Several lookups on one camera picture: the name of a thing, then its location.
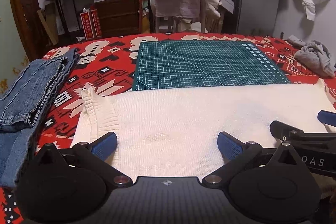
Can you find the white knit vest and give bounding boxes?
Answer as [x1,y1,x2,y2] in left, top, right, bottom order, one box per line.
[72,80,335,180]

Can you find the grey crumpled garment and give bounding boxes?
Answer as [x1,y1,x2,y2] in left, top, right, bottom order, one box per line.
[288,35,335,78]

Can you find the folded blue jeans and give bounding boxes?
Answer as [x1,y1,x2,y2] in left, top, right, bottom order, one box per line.
[1,48,80,188]

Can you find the red patterned blanket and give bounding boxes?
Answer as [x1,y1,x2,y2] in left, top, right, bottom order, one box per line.
[0,32,336,224]

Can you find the green cutting mat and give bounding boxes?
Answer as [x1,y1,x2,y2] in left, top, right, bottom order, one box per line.
[132,40,289,91]

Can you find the red couplet boxes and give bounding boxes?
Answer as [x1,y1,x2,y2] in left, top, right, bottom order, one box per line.
[80,9,102,40]

